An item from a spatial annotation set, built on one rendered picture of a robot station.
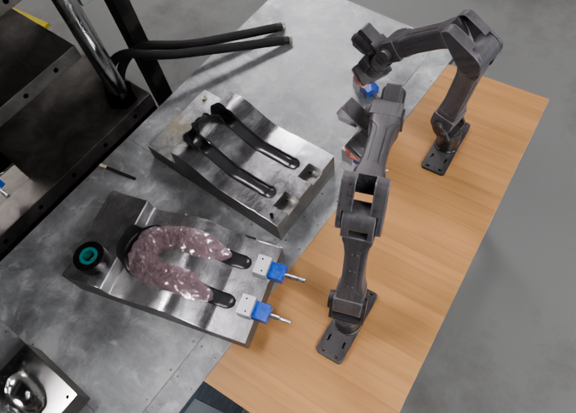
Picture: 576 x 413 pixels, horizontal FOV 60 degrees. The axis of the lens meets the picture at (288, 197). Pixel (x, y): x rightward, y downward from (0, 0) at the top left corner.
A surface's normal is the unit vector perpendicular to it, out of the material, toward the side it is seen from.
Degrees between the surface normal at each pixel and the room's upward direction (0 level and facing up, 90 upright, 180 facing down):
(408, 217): 0
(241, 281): 0
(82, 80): 0
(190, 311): 29
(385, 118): 12
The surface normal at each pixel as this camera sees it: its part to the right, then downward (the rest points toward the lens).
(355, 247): -0.30, 0.62
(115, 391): -0.11, -0.48
